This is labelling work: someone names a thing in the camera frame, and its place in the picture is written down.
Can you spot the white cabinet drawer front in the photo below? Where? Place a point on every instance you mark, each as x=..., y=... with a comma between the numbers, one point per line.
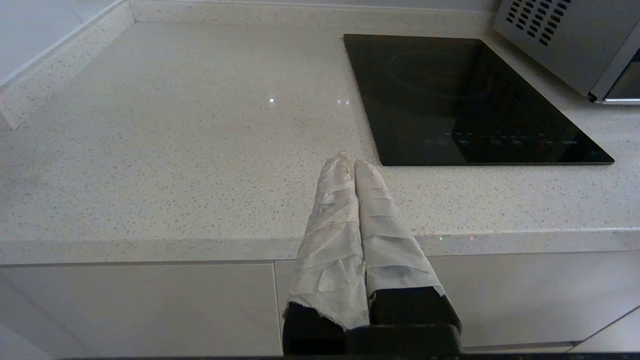
x=150, y=310
x=525, y=300
x=620, y=340

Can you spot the silver black microwave oven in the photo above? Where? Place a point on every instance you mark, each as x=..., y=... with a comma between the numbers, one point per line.
x=565, y=40

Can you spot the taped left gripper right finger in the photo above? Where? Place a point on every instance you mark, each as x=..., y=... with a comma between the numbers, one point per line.
x=390, y=240

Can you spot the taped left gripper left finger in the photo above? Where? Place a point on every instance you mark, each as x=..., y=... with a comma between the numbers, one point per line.
x=330, y=250

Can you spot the black induction cooktop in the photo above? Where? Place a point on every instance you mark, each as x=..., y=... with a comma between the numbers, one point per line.
x=450, y=100

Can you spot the black glass microwave door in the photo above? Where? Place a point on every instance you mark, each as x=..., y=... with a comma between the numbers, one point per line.
x=627, y=82

